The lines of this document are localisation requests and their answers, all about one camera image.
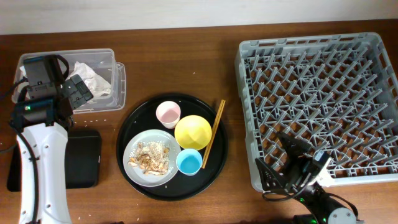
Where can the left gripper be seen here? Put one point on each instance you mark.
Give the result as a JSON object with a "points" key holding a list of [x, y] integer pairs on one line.
{"points": [[78, 88]]}

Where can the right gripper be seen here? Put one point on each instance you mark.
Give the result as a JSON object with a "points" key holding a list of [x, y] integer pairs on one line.
{"points": [[295, 175]]}

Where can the white napkin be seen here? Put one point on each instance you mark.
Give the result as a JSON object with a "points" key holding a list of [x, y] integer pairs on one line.
{"points": [[95, 83]]}

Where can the blue cup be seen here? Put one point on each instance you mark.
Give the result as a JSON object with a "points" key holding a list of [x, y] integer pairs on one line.
{"points": [[189, 161]]}

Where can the yellow bowl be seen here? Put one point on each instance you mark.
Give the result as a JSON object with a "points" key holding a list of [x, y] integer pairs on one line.
{"points": [[193, 132]]}

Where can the pink cup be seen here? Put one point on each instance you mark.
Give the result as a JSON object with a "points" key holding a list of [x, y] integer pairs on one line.
{"points": [[168, 113]]}

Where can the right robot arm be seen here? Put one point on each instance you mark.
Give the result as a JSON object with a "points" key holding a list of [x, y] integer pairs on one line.
{"points": [[324, 207]]}

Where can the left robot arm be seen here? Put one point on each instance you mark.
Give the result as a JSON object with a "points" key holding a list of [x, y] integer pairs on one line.
{"points": [[41, 119]]}

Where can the grey dishwasher rack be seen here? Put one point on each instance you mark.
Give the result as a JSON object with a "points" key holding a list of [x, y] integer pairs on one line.
{"points": [[336, 92]]}

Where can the clear plastic bin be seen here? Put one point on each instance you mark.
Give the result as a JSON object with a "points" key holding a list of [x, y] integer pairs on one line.
{"points": [[104, 64]]}

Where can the black rectangular tray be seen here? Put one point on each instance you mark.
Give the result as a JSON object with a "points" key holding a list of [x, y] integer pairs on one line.
{"points": [[82, 161]]}

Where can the food scraps with rice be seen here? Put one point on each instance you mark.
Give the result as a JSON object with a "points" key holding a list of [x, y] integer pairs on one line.
{"points": [[152, 158]]}

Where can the grey plate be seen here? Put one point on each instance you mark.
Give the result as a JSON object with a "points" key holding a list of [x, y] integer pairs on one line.
{"points": [[135, 174]]}

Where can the round black serving tray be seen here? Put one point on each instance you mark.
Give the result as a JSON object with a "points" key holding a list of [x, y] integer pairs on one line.
{"points": [[180, 186]]}

